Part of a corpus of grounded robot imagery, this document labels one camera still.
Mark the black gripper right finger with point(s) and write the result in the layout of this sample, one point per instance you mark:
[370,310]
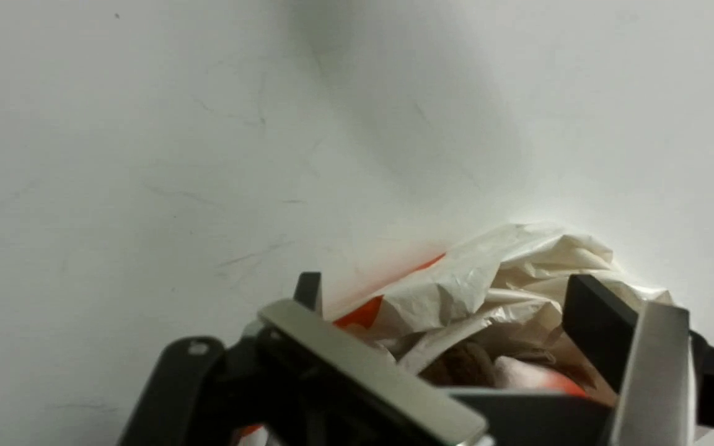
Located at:
[657,373]

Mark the white plastic bag orange print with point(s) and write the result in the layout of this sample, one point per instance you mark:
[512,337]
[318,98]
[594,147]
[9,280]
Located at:
[506,264]

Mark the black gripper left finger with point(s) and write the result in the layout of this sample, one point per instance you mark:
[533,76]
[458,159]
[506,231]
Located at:
[359,373]

